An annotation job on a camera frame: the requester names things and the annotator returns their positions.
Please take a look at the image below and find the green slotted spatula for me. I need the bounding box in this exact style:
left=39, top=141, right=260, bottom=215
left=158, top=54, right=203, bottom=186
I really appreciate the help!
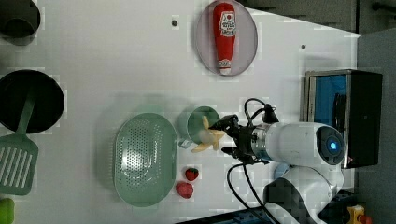
left=0, top=93, right=38, bottom=195

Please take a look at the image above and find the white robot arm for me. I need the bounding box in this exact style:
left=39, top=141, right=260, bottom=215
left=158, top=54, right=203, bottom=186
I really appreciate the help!
left=210, top=114, right=345, bottom=224

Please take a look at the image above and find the small black cup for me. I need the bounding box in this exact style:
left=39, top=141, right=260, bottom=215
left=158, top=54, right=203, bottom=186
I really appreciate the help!
left=0, top=0, right=41, bottom=46

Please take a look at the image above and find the black round pot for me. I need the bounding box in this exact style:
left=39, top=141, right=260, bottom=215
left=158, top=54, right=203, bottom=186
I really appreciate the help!
left=0, top=69, right=65, bottom=134

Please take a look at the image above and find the blue small plate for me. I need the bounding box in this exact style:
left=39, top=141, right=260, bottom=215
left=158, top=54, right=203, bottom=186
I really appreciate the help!
left=274, top=163, right=290, bottom=179

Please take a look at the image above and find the grey round plate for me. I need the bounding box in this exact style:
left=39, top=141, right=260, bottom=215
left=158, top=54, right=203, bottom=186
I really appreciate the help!
left=193, top=0, right=258, bottom=77

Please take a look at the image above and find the red plush strawberry lower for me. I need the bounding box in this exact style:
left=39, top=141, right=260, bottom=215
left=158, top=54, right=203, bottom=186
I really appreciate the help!
left=176, top=182, right=193, bottom=199

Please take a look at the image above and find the green perforated colander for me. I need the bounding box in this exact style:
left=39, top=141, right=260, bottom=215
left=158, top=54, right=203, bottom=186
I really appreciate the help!
left=113, top=113, right=177, bottom=207

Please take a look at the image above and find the green mug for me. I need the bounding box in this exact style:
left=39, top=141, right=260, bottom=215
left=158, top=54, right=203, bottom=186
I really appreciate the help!
left=177, top=105, right=219, bottom=149

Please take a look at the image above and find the silver toaster oven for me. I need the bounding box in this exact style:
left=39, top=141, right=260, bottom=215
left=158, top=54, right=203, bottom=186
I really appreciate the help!
left=302, top=69, right=383, bottom=169

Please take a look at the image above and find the plush red ketchup bottle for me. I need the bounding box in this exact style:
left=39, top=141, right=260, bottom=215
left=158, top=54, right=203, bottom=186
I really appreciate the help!
left=213, top=2, right=236, bottom=75

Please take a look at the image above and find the red plush strawberry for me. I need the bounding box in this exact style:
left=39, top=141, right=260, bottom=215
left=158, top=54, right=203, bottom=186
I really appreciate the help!
left=176, top=182, right=193, bottom=199
left=185, top=168, right=199, bottom=181

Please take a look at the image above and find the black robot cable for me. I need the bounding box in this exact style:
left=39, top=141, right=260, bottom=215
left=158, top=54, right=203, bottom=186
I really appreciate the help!
left=226, top=97, right=281, bottom=224

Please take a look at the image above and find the red plush strawberry upper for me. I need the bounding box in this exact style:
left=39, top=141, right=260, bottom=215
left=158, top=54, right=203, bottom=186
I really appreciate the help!
left=185, top=168, right=199, bottom=181

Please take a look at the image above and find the plush peeled banana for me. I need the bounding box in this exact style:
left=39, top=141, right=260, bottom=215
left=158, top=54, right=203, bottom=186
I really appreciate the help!
left=191, top=116, right=225, bottom=153

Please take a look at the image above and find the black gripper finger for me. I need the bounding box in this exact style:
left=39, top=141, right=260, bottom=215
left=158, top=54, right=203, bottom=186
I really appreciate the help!
left=209, top=115, right=239, bottom=137
left=221, top=147, right=240, bottom=159

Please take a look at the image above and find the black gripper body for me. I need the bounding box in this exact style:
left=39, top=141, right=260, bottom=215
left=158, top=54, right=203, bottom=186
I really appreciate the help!
left=233, top=126, right=255, bottom=164

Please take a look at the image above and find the yellow toy object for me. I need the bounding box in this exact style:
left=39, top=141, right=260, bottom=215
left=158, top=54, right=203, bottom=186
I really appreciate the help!
left=347, top=205, right=373, bottom=224

